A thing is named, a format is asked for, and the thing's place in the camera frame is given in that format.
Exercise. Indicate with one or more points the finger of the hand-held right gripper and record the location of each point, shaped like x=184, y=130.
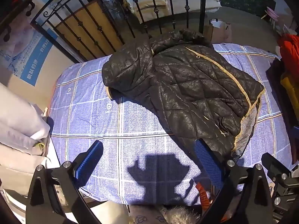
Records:
x=272, y=163

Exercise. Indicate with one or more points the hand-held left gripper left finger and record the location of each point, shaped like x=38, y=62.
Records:
x=90, y=158

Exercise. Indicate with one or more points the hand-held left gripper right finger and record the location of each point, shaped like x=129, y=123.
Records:
x=208, y=161

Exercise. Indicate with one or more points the black quilted jacket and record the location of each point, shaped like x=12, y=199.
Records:
x=186, y=86

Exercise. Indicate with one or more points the blue plaid bedsheet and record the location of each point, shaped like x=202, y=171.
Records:
x=93, y=121

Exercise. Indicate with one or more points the grey fur garment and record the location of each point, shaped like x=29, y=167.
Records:
x=182, y=215

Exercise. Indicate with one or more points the yellow cloth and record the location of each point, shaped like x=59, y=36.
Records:
x=290, y=88

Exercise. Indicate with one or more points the light grey cloth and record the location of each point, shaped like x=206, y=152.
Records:
x=16, y=121

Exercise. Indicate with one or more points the red cloth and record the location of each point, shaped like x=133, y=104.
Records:
x=289, y=51

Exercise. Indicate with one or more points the cardboard box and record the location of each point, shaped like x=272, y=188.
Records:
x=220, y=33

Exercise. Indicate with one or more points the brown wooden panel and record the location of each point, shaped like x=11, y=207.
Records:
x=91, y=18

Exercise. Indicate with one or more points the pink chair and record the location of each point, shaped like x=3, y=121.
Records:
x=272, y=12

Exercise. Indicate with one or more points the white cushion with red print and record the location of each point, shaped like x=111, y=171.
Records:
x=179, y=2

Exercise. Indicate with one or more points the dark wooden shelf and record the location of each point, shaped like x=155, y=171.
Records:
x=16, y=14

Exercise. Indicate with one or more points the blue and white wall poster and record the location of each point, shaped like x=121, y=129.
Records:
x=28, y=51

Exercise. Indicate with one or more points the black iron bed frame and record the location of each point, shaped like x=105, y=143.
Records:
x=203, y=9

